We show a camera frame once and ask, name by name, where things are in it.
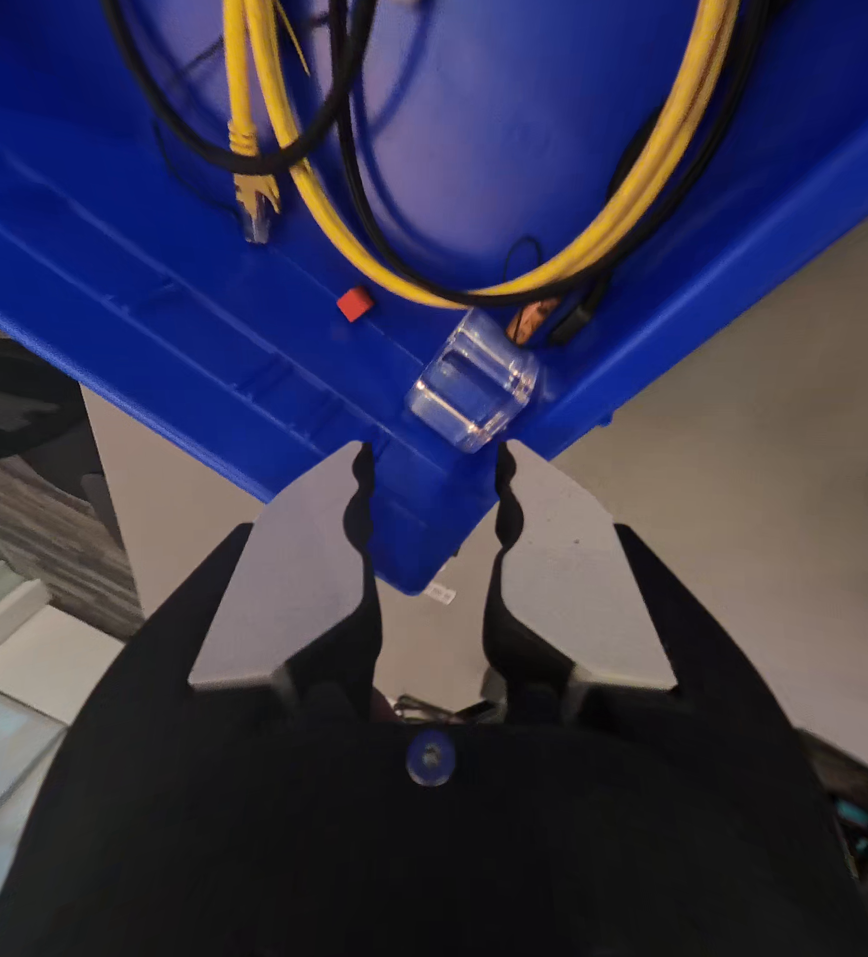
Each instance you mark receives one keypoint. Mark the blue plastic bin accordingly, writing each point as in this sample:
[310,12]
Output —
[142,284]

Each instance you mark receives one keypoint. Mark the small orange brown piece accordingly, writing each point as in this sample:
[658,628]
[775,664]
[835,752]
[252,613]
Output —
[531,321]

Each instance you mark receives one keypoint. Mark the clear acrylic cube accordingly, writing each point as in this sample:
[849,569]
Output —
[471,381]

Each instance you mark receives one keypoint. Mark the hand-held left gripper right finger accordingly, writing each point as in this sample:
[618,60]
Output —
[583,598]

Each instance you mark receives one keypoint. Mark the black office chair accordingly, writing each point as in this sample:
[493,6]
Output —
[7,396]

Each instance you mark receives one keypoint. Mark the small red block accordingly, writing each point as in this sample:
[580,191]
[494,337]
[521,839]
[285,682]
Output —
[355,304]

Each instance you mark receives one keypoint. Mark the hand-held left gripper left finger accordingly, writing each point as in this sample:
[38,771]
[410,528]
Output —
[284,598]

